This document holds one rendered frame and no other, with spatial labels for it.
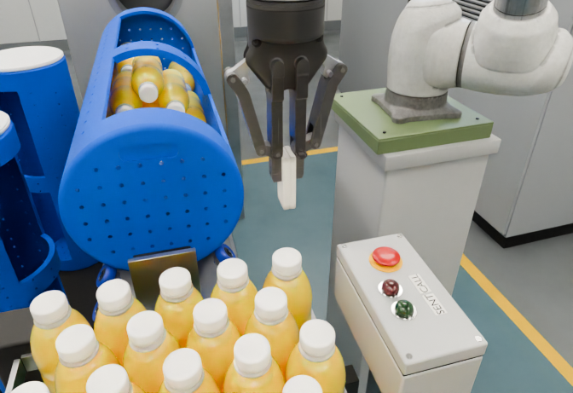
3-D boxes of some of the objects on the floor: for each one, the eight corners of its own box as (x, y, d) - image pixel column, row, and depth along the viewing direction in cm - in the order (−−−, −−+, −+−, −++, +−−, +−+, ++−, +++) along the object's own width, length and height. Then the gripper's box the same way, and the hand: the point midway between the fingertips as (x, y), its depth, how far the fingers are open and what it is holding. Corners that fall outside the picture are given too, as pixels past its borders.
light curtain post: (243, 211, 257) (220, -161, 168) (245, 218, 252) (222, -163, 163) (232, 213, 256) (203, -162, 167) (234, 220, 251) (205, -164, 162)
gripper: (336, -16, 47) (327, 180, 60) (211, -10, 44) (228, 194, 57) (366, -4, 41) (348, 211, 53) (222, 3, 38) (239, 229, 51)
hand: (286, 178), depth 53 cm, fingers closed
